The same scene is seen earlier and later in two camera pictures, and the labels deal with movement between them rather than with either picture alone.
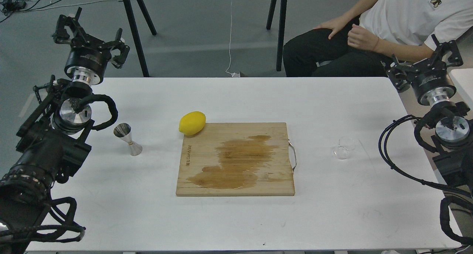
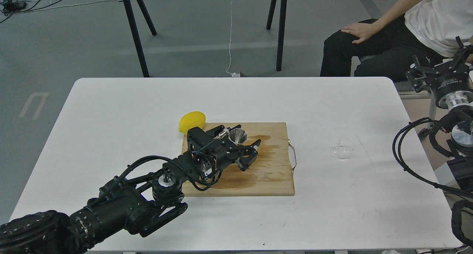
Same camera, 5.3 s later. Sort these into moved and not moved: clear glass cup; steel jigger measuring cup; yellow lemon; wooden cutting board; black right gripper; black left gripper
Moved: steel jigger measuring cup; black left gripper; black right gripper
Not moved: clear glass cup; yellow lemon; wooden cutting board
